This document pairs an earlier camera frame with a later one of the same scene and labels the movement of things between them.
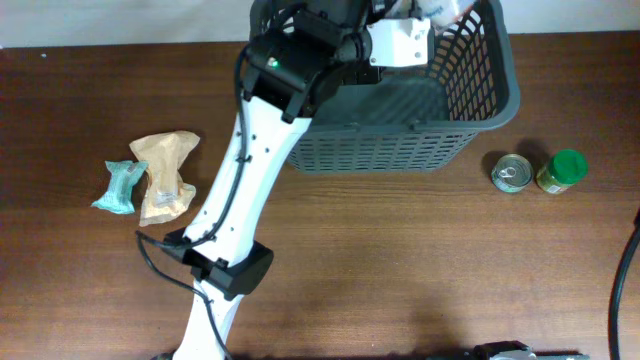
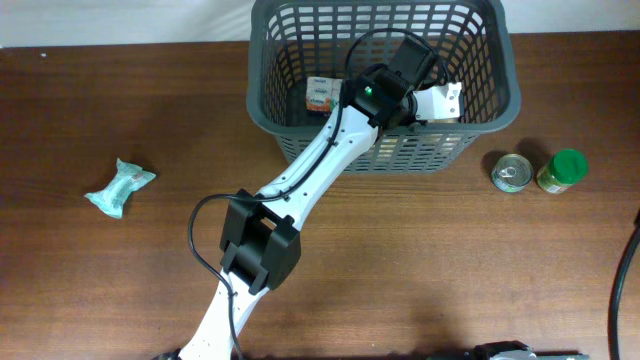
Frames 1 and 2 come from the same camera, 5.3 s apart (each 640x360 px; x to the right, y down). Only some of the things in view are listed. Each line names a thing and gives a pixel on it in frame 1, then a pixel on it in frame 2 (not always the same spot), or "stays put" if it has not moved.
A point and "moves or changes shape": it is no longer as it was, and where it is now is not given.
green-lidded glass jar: [562, 170] stays put
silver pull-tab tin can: [511, 173] stays put
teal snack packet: [119, 198] moves or changes shape
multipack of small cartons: [442, 13] moves or changes shape
